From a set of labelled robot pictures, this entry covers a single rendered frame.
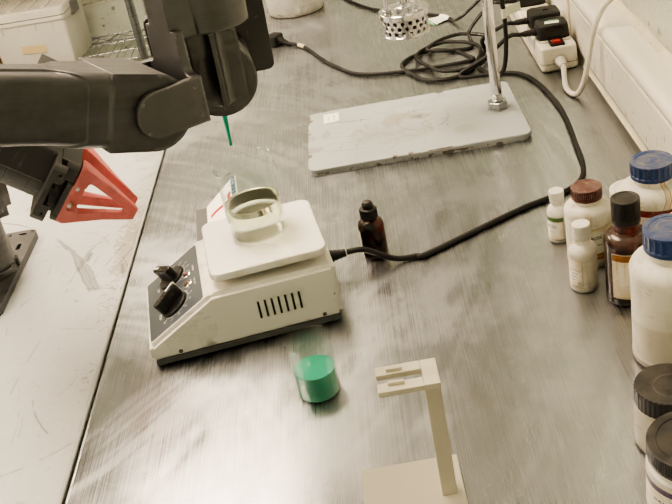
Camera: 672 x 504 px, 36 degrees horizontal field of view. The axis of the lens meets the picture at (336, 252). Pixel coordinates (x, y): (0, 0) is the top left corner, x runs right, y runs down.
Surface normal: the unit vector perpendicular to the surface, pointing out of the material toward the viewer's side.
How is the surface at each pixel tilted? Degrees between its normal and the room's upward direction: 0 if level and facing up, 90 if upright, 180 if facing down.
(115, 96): 90
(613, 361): 0
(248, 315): 90
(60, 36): 92
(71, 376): 0
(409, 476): 0
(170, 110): 90
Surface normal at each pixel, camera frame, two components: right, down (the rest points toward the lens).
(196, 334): 0.19, 0.46
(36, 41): -0.05, 0.54
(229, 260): -0.18, -0.85
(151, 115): 0.56, 0.32
